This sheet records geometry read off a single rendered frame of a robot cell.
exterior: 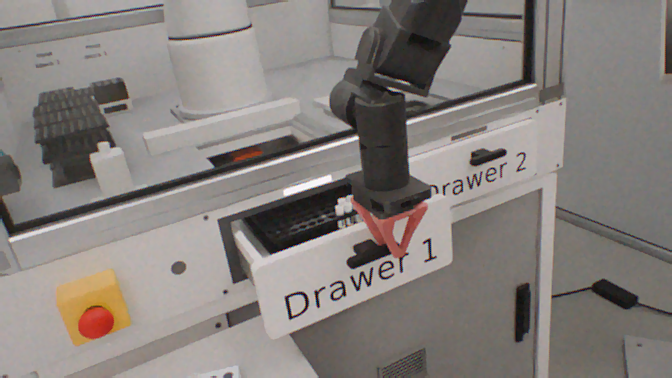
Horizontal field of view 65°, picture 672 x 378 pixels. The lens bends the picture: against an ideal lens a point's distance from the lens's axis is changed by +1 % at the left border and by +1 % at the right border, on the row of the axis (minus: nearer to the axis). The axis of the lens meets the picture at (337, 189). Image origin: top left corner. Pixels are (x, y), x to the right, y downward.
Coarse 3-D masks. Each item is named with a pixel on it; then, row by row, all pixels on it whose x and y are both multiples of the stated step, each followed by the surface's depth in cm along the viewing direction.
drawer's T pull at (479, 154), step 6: (474, 150) 91; (480, 150) 91; (486, 150) 91; (498, 150) 90; (504, 150) 90; (474, 156) 90; (480, 156) 88; (486, 156) 88; (492, 156) 89; (498, 156) 90; (474, 162) 87; (480, 162) 88
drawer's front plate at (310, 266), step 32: (448, 224) 74; (288, 256) 64; (320, 256) 66; (416, 256) 73; (448, 256) 76; (256, 288) 64; (288, 288) 65; (352, 288) 70; (384, 288) 73; (288, 320) 67
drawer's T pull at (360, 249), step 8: (368, 240) 68; (360, 248) 66; (368, 248) 66; (376, 248) 66; (384, 248) 66; (352, 256) 65; (360, 256) 64; (368, 256) 65; (376, 256) 65; (384, 256) 66; (352, 264) 64; (360, 264) 64
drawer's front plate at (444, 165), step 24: (528, 120) 97; (456, 144) 90; (480, 144) 92; (504, 144) 94; (528, 144) 97; (432, 168) 88; (456, 168) 91; (480, 168) 93; (504, 168) 96; (528, 168) 99; (432, 192) 90; (456, 192) 93; (480, 192) 95
